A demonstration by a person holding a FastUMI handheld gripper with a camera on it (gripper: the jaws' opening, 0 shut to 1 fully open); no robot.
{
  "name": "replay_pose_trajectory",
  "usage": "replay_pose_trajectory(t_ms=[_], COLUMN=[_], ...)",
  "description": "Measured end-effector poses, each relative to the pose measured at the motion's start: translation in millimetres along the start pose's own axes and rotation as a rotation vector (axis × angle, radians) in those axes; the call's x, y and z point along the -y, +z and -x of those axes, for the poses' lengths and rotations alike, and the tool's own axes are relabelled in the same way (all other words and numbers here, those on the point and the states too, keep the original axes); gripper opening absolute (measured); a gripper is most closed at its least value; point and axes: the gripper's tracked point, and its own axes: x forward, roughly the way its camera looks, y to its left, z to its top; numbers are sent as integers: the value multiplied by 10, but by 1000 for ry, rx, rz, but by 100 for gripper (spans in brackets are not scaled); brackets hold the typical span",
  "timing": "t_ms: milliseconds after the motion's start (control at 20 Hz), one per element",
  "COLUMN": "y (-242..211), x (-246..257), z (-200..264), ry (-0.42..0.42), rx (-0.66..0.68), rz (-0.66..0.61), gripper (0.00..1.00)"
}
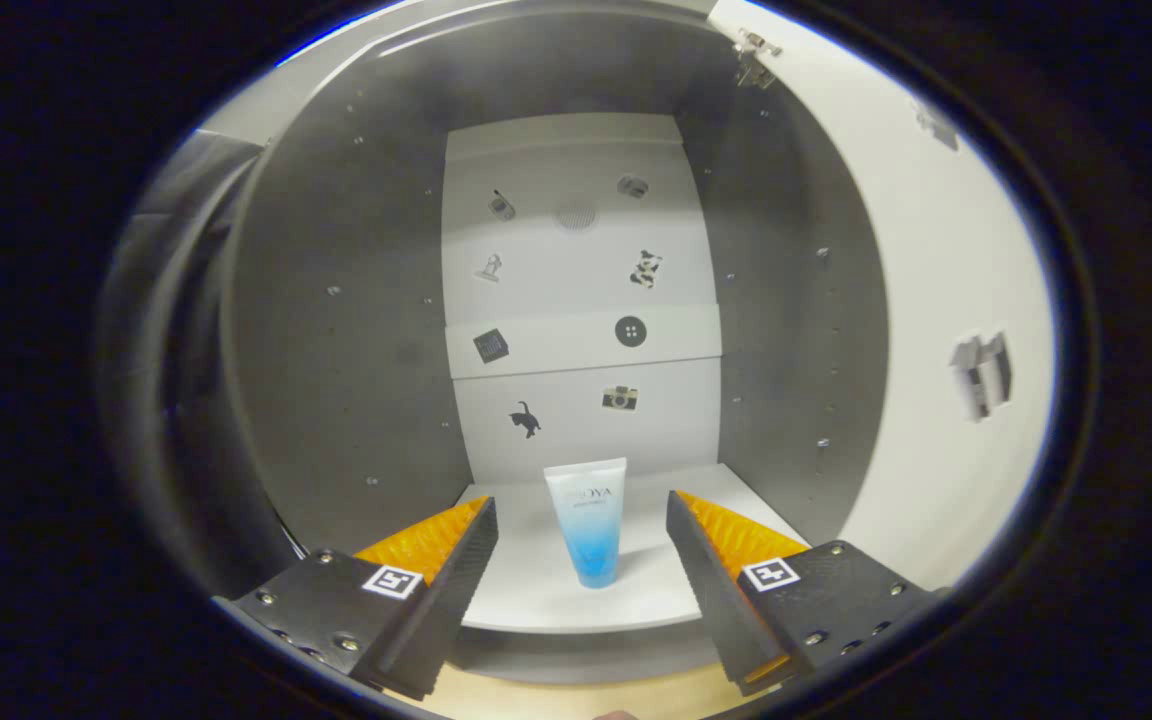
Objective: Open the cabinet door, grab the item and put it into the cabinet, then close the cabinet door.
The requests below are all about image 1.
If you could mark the white cabinet shelf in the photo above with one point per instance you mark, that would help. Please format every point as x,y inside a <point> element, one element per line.
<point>536,590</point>

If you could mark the metal door hinge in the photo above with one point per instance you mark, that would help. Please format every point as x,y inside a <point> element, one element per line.
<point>754,60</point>

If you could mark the grey cabinet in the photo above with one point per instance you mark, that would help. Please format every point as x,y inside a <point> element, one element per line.
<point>336,350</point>

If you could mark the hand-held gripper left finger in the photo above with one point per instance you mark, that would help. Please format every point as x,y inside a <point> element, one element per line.
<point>446,610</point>

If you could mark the blue and white tube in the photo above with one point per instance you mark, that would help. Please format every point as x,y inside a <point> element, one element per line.
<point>591,530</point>

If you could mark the black backdrop cloth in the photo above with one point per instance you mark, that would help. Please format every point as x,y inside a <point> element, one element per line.
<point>176,350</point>

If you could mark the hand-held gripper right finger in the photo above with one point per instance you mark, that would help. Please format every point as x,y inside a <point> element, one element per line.
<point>716,600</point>

